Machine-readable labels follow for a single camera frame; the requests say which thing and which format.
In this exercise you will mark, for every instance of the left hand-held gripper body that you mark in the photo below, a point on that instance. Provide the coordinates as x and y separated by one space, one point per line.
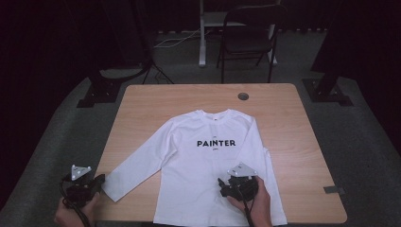
78 189

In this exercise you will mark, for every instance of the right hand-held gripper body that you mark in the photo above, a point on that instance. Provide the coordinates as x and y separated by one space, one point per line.
244 187

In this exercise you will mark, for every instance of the white long-sleeved printed shirt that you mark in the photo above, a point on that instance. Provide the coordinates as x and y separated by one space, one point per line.
195 176

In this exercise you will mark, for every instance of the person's right hand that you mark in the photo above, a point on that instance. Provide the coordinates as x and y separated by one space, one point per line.
260 211

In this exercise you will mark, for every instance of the person's left hand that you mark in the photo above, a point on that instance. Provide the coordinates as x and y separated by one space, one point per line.
71 217

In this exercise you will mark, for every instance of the black tripod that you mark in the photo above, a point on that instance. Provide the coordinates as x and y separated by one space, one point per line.
151 67

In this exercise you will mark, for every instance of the black folding chair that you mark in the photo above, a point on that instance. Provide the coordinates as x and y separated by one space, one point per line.
249 41

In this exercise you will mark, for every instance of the black stand with base plate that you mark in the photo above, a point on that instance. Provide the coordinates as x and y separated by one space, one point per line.
101 91
327 91

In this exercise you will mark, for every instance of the white desk frame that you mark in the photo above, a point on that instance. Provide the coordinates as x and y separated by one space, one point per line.
202 38

